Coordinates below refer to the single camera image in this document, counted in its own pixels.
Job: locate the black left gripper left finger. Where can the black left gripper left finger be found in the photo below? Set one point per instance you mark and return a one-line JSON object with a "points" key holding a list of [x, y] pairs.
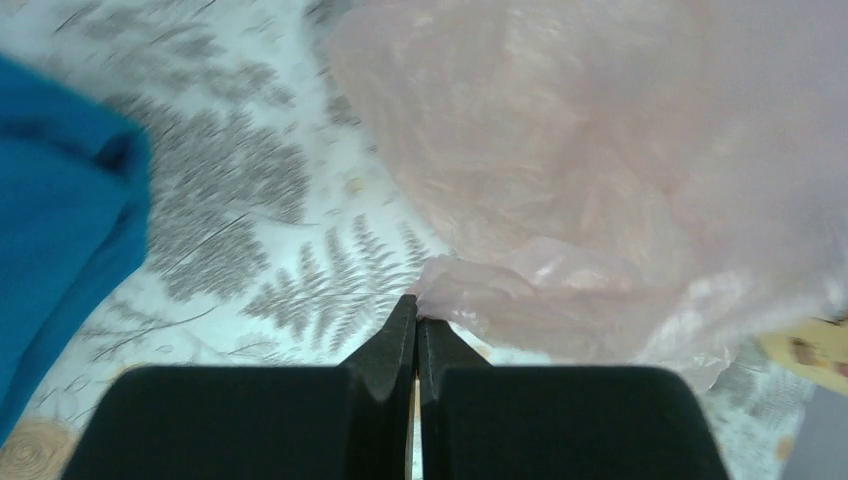
{"points": [[383, 368]]}

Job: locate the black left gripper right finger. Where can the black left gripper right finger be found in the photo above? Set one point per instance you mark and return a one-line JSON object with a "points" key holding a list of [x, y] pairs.
{"points": [[439, 350]]}

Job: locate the pink plastic trash bag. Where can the pink plastic trash bag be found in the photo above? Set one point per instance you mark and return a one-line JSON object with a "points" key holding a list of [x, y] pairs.
{"points": [[620, 182]]}

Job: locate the yellow trash bin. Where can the yellow trash bin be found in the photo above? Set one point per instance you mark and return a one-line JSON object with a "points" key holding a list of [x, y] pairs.
{"points": [[816, 350]]}

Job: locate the floral patterned table mat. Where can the floral patterned table mat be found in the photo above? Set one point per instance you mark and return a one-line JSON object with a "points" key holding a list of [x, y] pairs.
{"points": [[272, 241]]}

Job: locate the blue folded cloth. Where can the blue folded cloth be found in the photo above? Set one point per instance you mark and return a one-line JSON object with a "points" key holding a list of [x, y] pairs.
{"points": [[75, 204]]}

